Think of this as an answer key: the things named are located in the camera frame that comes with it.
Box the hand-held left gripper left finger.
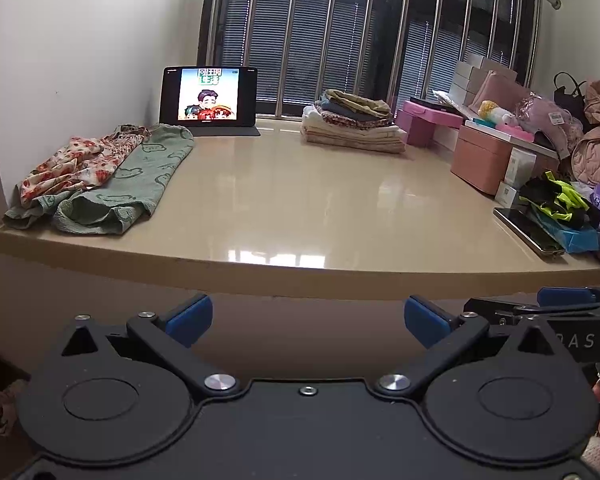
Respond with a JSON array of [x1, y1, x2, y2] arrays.
[[59, 293, 239, 402]]

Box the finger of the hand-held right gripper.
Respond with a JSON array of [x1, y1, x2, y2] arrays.
[[463, 298, 600, 329], [538, 284, 600, 307]]

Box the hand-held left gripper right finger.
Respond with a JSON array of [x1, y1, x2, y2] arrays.
[[376, 295, 564, 402]]

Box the beige floral crinkled garment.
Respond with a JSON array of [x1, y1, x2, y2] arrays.
[[322, 88, 392, 116]]

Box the blue packet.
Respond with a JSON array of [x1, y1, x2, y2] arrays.
[[527, 204, 600, 255]]

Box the smartphone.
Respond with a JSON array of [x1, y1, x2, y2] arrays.
[[493, 207, 566, 259]]

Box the black and neon yellow garment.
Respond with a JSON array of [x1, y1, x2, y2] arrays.
[[518, 170, 600, 231]]

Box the small white carton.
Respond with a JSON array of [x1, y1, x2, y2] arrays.
[[494, 180, 521, 206]]

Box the translucent white box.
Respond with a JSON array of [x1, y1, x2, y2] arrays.
[[507, 147, 537, 186]]

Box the pink puffer jacket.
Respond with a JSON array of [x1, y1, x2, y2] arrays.
[[570, 79, 600, 191]]

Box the green patterned cloth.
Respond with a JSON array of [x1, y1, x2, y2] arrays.
[[2, 123, 196, 236]]

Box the white flat board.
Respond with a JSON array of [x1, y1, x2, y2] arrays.
[[463, 118, 562, 159]]

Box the salmon pink storage box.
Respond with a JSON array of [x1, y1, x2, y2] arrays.
[[450, 124, 514, 196]]

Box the pink tray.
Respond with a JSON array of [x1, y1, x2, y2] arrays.
[[499, 124, 537, 144]]

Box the pink garment in plastic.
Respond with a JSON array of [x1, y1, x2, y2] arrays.
[[514, 95, 584, 157]]

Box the pink cube box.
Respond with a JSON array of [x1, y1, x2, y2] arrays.
[[395, 108, 436, 147]]

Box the black tablet stand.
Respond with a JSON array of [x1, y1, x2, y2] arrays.
[[180, 122, 262, 137]]

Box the red floral garment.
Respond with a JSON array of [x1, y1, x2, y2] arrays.
[[17, 125, 152, 207]]

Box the white and yellow plush toy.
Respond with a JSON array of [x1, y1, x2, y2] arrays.
[[478, 100, 519, 127]]

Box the cream folded cloth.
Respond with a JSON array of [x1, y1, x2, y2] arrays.
[[302, 127, 406, 146]]

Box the black handbag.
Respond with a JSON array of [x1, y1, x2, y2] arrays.
[[552, 72, 589, 111]]

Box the bright pink flat box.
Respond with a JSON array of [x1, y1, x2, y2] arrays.
[[402, 100, 467, 129]]

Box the black flat box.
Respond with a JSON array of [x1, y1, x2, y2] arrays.
[[409, 97, 462, 114]]

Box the dark floral folded garment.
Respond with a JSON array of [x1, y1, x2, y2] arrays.
[[315, 108, 396, 131]]

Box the clear plastic bag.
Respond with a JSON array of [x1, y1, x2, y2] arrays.
[[432, 88, 477, 120]]

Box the black tablet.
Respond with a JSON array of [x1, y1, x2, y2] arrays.
[[159, 65, 258, 126]]

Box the white folded cloth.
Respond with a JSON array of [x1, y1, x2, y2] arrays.
[[300, 105, 406, 136]]

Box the stack of white boxes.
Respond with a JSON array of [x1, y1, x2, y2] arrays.
[[452, 59, 519, 106]]

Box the window blinds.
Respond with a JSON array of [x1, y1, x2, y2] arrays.
[[215, 0, 537, 112]]

